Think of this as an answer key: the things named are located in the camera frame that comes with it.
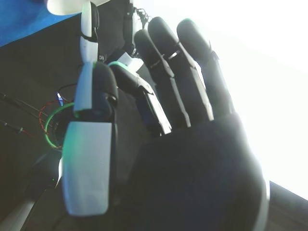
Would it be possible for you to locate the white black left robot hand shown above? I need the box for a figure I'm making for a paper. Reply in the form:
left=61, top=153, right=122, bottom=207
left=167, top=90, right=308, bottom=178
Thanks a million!
left=61, top=16, right=270, bottom=231

